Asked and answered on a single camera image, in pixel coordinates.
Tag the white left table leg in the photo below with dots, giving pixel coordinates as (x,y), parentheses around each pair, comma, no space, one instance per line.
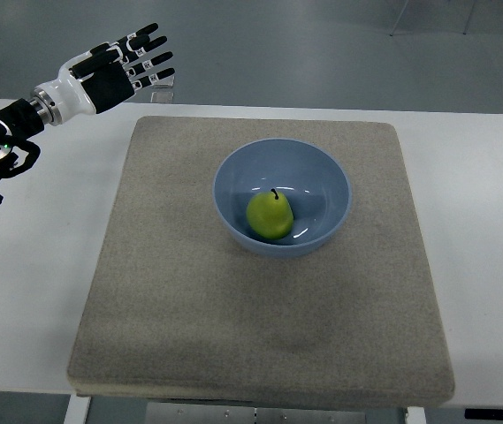
(77,410)

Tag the black bar device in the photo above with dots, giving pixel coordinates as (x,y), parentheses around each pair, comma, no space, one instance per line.
(483,414)

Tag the green pear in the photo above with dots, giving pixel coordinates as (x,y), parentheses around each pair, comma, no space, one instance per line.
(270,215)

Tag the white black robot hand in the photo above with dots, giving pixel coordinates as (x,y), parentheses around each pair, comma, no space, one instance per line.
(104,76)

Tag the white table leg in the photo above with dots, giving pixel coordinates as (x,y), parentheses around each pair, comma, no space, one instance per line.
(415,415)
(77,410)

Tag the upper floor outlet plate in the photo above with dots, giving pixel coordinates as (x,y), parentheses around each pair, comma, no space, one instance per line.
(165,82)

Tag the white right table leg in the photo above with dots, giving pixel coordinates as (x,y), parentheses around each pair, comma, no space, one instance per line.
(415,415)

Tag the beige fabric mat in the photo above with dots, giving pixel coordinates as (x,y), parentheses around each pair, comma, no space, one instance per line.
(177,309)

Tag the floor outlet plate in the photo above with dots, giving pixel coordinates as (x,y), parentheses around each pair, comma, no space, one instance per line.
(165,82)
(162,96)

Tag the lower floor outlet plate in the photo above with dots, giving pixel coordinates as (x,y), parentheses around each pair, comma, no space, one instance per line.
(162,96)

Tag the blue ceramic bowl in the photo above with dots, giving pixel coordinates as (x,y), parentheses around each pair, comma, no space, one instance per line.
(273,172)

